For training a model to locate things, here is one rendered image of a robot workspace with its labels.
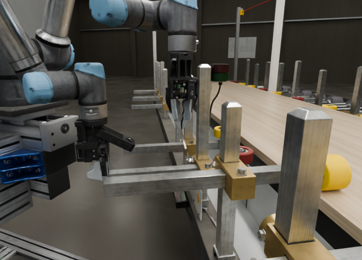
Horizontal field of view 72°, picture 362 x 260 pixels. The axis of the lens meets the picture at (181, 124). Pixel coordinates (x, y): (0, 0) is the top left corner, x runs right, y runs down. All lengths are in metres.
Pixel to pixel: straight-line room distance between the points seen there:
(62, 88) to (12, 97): 0.35
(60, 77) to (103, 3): 0.20
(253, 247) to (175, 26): 0.69
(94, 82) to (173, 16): 0.26
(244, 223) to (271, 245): 0.59
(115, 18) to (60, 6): 0.42
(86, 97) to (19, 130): 0.34
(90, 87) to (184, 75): 0.24
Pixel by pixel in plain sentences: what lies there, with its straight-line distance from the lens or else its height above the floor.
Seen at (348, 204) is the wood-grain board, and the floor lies 0.90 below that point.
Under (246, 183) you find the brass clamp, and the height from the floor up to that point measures 0.96.
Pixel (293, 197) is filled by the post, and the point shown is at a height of 1.03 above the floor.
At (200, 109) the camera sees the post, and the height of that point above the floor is 1.04.
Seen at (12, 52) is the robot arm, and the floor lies 1.21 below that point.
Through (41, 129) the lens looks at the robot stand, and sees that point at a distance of 0.89.
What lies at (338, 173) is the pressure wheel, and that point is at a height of 0.96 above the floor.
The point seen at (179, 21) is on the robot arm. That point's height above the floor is 1.28.
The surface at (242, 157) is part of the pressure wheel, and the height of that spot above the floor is 0.90.
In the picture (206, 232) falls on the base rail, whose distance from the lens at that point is 0.80.
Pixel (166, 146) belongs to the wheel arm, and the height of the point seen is 0.84.
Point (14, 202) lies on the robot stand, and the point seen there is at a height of 0.73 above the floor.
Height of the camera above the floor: 1.20
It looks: 15 degrees down
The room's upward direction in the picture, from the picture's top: straight up
